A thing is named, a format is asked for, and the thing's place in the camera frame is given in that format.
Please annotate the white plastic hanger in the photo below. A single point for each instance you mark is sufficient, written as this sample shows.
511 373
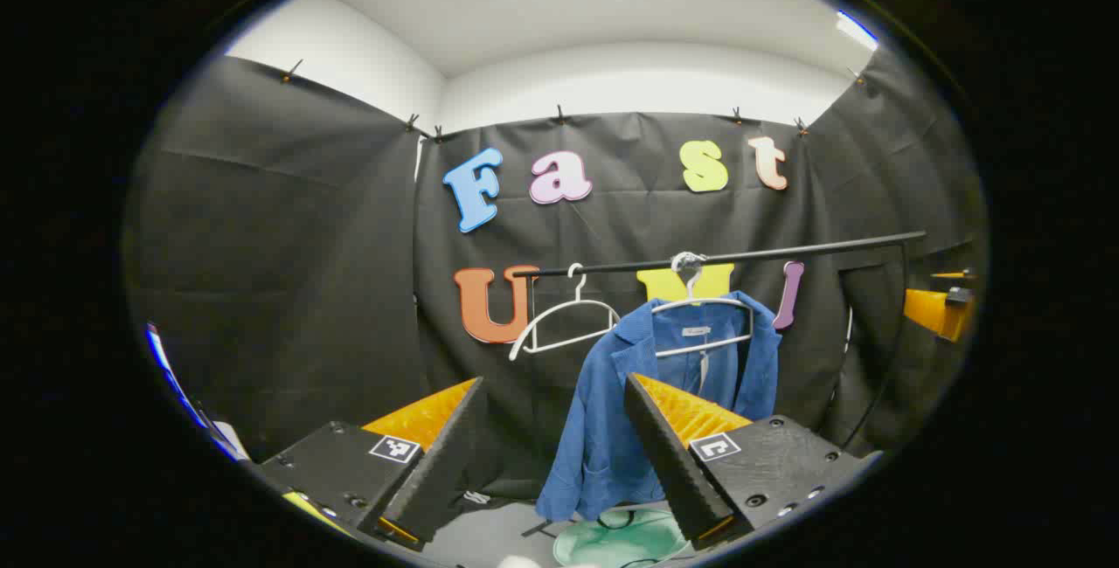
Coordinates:
708 300
578 292

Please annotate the small ceiling light panel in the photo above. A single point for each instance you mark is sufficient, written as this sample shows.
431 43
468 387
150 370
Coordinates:
857 31

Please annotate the black clothes rack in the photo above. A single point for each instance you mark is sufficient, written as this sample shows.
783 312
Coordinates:
787 252

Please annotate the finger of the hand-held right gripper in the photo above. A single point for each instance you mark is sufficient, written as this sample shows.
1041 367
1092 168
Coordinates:
931 313

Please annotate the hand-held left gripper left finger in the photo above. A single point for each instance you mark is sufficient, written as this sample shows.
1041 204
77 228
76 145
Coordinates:
437 472

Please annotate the green laundry hamper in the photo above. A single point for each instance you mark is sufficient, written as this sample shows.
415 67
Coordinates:
647 542

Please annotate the black backdrop cloth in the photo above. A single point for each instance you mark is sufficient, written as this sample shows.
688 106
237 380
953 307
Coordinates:
288 245

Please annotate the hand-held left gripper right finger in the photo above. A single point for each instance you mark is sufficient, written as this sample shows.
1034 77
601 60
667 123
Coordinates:
669 463

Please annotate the blue jacket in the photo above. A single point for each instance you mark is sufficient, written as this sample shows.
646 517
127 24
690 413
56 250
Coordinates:
594 428

